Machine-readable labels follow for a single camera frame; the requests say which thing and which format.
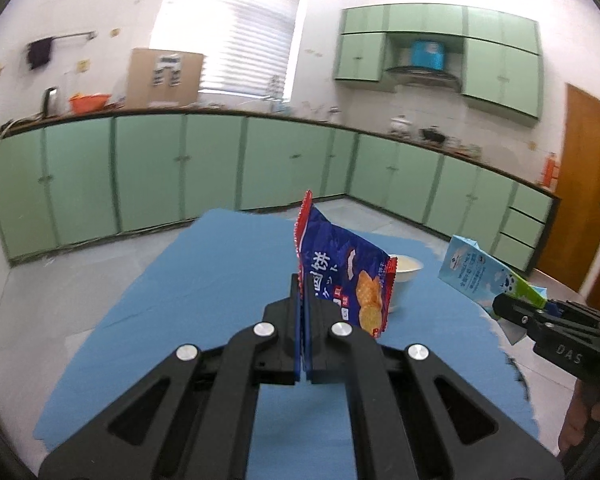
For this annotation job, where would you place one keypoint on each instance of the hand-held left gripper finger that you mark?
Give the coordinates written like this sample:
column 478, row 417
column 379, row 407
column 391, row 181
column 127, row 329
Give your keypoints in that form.
column 298, row 340
column 308, row 355

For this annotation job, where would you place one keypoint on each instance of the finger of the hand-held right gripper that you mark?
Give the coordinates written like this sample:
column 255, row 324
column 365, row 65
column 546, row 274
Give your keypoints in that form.
column 575, row 312
column 517, row 312

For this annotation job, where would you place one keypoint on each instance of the light blue milk carton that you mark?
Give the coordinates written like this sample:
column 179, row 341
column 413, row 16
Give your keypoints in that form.
column 472, row 270

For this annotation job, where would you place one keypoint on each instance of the red-edged blue snack packet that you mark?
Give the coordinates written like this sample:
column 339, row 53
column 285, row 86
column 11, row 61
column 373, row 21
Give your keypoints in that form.
column 330, row 255

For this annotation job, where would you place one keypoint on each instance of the person's right hand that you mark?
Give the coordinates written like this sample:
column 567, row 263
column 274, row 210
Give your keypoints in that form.
column 592, row 405

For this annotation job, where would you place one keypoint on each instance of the wooden door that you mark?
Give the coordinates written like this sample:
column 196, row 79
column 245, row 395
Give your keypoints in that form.
column 587, row 200

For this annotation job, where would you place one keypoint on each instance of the striped paper cup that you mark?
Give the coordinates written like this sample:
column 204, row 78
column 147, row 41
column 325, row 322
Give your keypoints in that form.
column 405, row 272

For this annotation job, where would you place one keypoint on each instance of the blue table cloth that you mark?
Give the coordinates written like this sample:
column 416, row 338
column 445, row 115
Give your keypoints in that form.
column 190, row 280

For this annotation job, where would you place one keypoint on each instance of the orange-red thermos flask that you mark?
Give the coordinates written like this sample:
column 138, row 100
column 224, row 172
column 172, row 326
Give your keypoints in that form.
column 549, row 170

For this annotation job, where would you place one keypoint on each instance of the black wok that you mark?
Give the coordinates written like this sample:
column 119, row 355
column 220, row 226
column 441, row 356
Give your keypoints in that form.
column 432, row 135

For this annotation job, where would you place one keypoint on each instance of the green lower kitchen cabinets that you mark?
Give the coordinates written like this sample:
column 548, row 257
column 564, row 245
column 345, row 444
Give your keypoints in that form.
column 180, row 170

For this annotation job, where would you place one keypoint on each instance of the green kitchen cabinets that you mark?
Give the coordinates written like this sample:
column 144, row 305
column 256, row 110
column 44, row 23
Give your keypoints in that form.
column 500, row 70
column 180, row 170

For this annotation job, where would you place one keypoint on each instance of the white pot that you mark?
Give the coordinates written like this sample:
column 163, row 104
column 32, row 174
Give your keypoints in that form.
column 399, row 125

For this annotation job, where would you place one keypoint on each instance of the green upper kitchen cabinets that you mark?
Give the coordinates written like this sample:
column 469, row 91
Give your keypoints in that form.
column 500, row 70

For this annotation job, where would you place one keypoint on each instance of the range hood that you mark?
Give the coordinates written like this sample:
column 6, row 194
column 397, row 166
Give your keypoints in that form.
column 422, row 77

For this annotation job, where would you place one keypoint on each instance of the blue box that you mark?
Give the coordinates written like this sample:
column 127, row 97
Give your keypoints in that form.
column 429, row 55

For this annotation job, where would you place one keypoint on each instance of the cardboard box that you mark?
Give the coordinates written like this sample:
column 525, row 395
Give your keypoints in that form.
column 145, row 80

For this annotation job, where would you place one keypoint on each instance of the white window blinds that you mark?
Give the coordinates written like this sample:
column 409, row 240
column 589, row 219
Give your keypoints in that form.
column 230, row 35

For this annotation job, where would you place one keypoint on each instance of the orange basin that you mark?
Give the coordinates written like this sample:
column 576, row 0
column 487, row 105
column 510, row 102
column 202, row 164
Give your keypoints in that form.
column 90, row 104

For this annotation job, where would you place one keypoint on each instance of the electric kettle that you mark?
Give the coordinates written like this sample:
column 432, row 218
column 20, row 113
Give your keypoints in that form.
column 50, row 102

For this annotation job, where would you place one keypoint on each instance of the dark cloth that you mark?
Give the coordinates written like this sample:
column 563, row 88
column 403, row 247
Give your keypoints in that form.
column 39, row 54

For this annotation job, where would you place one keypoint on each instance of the metal towel rail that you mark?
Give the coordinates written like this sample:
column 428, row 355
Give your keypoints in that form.
column 75, row 36

